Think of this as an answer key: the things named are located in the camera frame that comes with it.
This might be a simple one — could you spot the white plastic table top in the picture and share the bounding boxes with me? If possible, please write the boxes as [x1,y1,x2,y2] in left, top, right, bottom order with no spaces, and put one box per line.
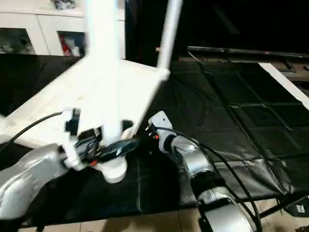
[0,57,171,185]

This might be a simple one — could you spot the white plastic table leg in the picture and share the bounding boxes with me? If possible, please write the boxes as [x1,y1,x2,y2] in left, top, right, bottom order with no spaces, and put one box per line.
[83,0,123,145]
[155,0,183,74]

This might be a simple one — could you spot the black work mat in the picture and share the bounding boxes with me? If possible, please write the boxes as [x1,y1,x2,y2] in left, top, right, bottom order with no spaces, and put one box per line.
[0,53,309,223]

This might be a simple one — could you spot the red labelled package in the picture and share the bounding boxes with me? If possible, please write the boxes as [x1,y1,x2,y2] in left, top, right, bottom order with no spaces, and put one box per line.
[61,35,71,56]

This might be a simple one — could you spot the white glass-door cabinet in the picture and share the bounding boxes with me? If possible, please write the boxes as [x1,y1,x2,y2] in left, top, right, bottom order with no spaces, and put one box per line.
[0,0,126,59]

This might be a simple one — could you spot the white flat strip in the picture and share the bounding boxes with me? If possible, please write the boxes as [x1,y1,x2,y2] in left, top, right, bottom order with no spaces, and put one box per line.
[257,61,309,110]

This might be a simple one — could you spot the black tripod stand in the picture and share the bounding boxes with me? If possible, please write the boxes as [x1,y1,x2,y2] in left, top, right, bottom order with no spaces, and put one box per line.
[260,193,309,218]

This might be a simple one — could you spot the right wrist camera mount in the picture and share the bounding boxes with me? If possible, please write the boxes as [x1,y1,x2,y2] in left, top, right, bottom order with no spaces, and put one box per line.
[147,110,174,154]

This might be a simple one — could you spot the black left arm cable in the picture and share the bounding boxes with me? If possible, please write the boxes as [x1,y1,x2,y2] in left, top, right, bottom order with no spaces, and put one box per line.
[0,110,65,152]

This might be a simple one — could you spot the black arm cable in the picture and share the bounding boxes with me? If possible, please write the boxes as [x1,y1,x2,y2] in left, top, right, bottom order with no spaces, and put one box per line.
[0,110,65,152]
[169,131,264,232]

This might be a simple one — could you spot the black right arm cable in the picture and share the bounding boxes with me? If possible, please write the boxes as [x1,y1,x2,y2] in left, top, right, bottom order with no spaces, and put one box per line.
[169,131,264,232]

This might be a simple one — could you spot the black metal rail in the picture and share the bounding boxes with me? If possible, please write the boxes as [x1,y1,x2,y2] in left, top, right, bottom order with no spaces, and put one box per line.
[187,45,309,58]

